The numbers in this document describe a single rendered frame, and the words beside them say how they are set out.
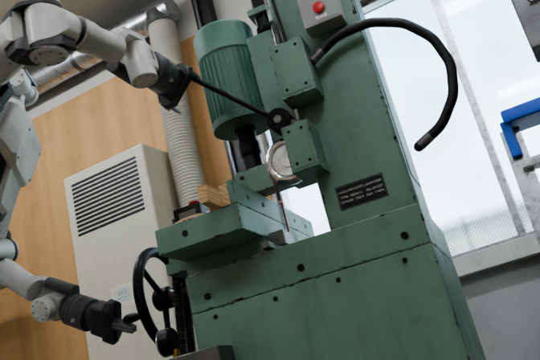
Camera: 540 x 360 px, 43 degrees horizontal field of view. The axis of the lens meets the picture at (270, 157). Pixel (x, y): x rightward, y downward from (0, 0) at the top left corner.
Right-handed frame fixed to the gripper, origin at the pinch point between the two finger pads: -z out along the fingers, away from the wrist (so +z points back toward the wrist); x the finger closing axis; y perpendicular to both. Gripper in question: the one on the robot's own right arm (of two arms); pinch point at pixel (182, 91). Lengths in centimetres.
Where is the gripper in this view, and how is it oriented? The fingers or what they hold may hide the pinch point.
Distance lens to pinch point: 186.4
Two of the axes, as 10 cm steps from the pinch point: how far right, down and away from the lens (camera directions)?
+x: -4.7, 8.8, -0.5
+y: 8.1, 4.1, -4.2
